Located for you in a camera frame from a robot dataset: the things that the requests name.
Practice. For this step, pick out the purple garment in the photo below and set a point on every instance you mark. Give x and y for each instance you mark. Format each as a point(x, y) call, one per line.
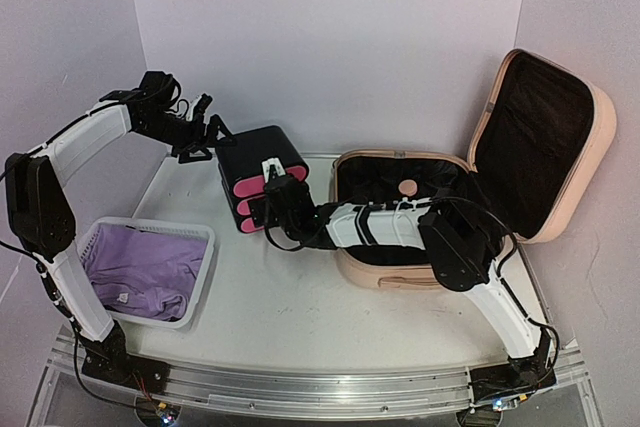
point(144, 274)

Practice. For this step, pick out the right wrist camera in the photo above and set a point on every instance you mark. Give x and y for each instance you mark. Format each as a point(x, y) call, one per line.
point(272, 169)

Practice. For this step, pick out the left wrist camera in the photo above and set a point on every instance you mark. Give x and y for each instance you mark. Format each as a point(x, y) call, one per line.
point(198, 107)

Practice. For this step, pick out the white perforated plastic basket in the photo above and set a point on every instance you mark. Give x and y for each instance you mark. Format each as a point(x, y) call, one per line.
point(153, 225)

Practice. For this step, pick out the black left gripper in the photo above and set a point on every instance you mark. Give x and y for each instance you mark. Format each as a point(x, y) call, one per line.
point(196, 138)

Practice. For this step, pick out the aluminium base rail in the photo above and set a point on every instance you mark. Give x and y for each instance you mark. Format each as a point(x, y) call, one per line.
point(212, 395)

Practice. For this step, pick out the pink round compact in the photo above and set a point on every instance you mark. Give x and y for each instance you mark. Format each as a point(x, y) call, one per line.
point(408, 187)

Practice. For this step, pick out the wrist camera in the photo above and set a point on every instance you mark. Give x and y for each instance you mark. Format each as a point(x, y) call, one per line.
point(272, 169)
point(198, 107)

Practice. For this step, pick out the black pink drawer organizer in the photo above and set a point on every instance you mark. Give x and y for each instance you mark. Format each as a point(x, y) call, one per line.
point(242, 175)

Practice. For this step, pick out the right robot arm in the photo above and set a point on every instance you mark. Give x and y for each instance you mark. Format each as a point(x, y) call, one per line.
point(463, 242)

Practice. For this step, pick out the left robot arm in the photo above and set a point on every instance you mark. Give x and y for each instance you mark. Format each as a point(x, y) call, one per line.
point(38, 211)

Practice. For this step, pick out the pink hard-shell suitcase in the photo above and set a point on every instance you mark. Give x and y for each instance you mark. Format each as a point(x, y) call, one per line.
point(539, 140)

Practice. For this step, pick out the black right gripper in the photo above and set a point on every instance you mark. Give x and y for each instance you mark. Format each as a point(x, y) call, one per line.
point(260, 214)

